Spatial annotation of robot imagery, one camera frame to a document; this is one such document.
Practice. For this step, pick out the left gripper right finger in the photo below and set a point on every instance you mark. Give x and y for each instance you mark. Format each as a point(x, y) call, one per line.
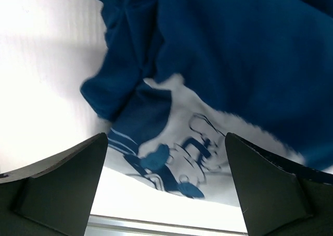
point(278, 196)

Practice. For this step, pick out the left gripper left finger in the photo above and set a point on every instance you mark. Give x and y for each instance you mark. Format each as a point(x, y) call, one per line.
point(53, 196)

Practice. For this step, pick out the navy blue t-shirt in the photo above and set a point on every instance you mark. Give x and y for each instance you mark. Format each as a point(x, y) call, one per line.
point(179, 75)

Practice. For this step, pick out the aluminium mounting rail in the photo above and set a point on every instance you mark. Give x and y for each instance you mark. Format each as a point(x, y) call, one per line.
point(101, 225)

